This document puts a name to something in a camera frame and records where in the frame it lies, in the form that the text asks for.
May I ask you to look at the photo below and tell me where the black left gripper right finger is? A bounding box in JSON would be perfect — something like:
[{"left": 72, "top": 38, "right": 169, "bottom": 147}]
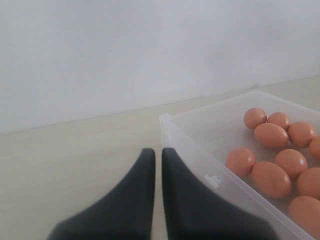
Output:
[{"left": 161, "top": 148, "right": 278, "bottom": 240}]

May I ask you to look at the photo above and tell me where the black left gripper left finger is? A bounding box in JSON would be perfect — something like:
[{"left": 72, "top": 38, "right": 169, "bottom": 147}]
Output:
[{"left": 48, "top": 148, "right": 156, "bottom": 240}]

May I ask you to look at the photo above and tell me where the clear plastic container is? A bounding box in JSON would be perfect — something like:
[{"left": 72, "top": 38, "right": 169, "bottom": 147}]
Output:
[{"left": 160, "top": 90, "right": 320, "bottom": 240}]

